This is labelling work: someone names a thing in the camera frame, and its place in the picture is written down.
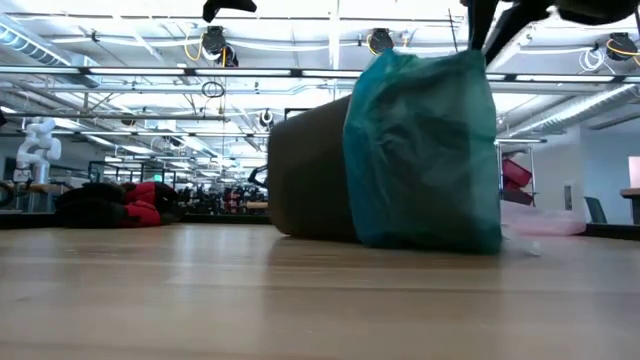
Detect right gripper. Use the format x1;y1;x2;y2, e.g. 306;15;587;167
468;0;640;65

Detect metal shelf rack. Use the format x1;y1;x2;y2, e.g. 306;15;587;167
494;138;549;206

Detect red and black glove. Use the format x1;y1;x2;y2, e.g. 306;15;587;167
53;181;187;229

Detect flat pink plastic bag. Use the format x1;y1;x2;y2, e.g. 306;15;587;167
499;199;587;237

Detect wooden side table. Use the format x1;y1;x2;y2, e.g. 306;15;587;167
619;187;640;226

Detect distant black robot rigs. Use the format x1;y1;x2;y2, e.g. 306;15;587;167
179;184;269;215

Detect dark grey trash bin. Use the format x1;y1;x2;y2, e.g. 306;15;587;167
267;94;359;244

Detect ceiling light strip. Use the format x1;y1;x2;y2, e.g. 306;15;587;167
0;64;640;84

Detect black hanging cable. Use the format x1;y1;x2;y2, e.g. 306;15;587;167
447;8;459;54

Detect black ceiling cord reel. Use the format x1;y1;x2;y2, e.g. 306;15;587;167
201;25;240;69
367;27;396;56
605;32;640;64

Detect coiled black ceiling cable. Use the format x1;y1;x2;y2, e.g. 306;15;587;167
201;80;226;100

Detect blue chair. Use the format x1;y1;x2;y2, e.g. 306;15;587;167
583;196;609;225

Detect teal trash bag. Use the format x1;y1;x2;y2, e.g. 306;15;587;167
342;48;504;255

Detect dark red storage bin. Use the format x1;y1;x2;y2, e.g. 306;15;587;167
501;188;535;206

